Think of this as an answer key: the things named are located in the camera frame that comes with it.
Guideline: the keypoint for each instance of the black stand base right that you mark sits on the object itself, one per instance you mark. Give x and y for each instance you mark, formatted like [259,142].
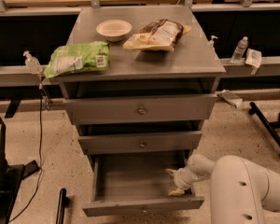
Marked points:
[271,126]

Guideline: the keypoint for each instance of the small white pump bottle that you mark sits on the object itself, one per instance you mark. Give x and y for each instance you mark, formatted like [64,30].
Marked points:
[211,42]

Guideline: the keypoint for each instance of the white wipes packet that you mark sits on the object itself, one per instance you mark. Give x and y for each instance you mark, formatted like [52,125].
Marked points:
[253,57]

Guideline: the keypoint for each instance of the black monitor stand left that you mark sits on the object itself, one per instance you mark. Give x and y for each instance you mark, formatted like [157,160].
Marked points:
[11,177]

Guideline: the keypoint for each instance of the grey drawer cabinet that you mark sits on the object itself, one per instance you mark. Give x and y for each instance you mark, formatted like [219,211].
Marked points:
[192,68]

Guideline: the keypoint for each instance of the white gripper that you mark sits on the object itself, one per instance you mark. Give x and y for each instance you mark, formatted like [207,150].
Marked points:
[180,179]

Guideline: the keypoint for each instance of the folded cloth on ledge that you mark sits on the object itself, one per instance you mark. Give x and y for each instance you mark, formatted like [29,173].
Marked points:
[230,97]

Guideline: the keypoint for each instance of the clear water bottle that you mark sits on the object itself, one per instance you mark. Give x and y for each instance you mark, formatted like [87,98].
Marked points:
[239,50]

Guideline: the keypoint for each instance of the grey middle drawer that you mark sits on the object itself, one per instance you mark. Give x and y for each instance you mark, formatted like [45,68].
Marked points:
[139,142]

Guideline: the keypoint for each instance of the white paper bowl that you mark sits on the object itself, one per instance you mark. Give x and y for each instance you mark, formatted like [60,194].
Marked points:
[114,30]

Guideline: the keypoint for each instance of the grey bottom drawer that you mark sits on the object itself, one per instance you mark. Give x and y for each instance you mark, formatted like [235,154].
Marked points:
[137,183]

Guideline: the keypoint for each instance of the grey top drawer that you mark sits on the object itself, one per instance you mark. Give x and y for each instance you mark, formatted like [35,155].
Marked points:
[139,109]

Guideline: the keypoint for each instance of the black tube on floor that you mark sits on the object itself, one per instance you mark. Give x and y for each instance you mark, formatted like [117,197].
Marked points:
[62,204]

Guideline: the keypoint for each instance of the green chip bag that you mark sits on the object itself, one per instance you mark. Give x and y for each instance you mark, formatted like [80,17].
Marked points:
[78,58]

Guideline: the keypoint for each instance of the brown yellow snack bag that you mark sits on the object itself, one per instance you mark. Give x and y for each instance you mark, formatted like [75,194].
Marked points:
[159,35]

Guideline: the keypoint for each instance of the clear sanitizer pump bottle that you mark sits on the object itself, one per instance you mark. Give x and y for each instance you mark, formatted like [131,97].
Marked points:
[32,63]

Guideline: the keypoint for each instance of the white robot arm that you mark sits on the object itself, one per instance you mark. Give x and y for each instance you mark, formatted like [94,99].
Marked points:
[240,190]

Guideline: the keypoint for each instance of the grey drawer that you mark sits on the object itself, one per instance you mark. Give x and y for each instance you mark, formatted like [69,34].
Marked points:
[137,183]
[139,109]
[139,142]

